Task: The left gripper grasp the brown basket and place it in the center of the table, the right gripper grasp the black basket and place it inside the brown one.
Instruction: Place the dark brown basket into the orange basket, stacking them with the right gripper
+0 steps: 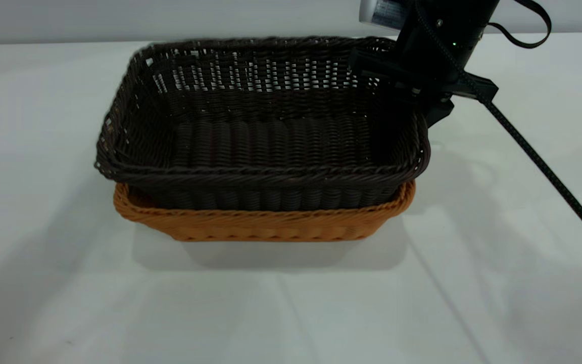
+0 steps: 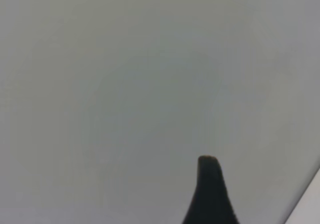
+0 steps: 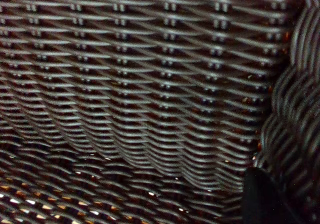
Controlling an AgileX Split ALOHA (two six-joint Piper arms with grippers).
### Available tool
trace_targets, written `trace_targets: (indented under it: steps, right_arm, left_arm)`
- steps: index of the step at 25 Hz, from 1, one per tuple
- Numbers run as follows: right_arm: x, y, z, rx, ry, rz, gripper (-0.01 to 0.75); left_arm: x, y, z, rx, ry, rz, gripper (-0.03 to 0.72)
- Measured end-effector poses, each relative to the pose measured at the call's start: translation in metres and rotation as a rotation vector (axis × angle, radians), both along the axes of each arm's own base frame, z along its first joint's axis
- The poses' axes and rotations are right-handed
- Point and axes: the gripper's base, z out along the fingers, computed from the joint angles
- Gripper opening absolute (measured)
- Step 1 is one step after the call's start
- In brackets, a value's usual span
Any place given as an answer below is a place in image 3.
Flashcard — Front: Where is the dark brown wicker basket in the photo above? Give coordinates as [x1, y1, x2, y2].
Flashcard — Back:
[0, 0, 320, 224]

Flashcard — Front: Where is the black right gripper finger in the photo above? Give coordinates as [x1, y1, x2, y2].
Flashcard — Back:
[242, 167, 297, 224]

